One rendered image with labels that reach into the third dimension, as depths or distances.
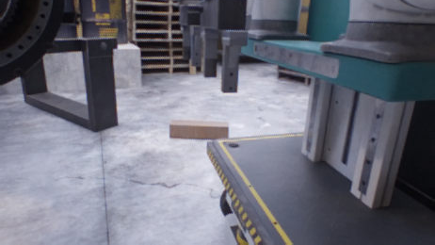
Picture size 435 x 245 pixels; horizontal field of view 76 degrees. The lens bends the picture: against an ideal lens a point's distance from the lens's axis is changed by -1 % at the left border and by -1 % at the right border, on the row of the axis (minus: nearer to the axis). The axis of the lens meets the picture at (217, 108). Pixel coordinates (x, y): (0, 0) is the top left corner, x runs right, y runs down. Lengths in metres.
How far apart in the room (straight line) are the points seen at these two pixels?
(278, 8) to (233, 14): 0.45
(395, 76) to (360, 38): 0.10
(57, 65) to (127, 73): 0.71
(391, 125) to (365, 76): 0.27
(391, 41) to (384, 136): 0.32
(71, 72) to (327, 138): 2.87
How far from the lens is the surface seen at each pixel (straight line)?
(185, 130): 1.91
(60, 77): 3.44
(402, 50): 0.51
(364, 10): 0.55
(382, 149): 0.80
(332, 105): 0.99
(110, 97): 2.15
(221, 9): 0.46
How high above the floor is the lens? 0.77
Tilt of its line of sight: 17 degrees down
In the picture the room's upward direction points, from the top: 2 degrees clockwise
